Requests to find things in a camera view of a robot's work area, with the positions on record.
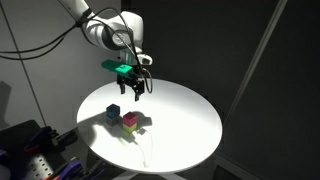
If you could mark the purple orange clamp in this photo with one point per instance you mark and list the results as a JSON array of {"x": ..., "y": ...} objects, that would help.
[
  {"x": 47, "y": 139},
  {"x": 73, "y": 170}
]

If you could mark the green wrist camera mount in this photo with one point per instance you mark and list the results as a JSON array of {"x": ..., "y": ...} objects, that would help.
[{"x": 117, "y": 67}]

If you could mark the yellow-green block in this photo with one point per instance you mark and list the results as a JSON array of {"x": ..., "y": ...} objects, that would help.
[{"x": 129, "y": 129}]

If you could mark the purple orange clamp upper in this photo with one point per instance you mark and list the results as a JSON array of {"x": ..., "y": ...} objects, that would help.
[{"x": 47, "y": 139}]

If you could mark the pink block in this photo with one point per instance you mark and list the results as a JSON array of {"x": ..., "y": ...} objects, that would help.
[{"x": 129, "y": 119}]

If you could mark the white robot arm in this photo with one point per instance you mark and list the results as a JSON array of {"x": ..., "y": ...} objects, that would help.
[{"x": 111, "y": 30}]

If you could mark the grey block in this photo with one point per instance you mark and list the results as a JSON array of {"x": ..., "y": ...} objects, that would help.
[{"x": 113, "y": 121}]

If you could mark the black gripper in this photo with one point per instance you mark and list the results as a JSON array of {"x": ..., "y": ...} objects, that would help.
[{"x": 133, "y": 81}]

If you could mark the white round table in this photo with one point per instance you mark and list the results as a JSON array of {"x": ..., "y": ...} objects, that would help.
[{"x": 177, "y": 130}]

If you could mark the purple orange clamp lower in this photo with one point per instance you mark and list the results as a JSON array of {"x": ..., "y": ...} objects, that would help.
[{"x": 73, "y": 170}]

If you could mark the blue block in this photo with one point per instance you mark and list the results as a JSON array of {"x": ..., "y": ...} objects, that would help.
[{"x": 112, "y": 111}]

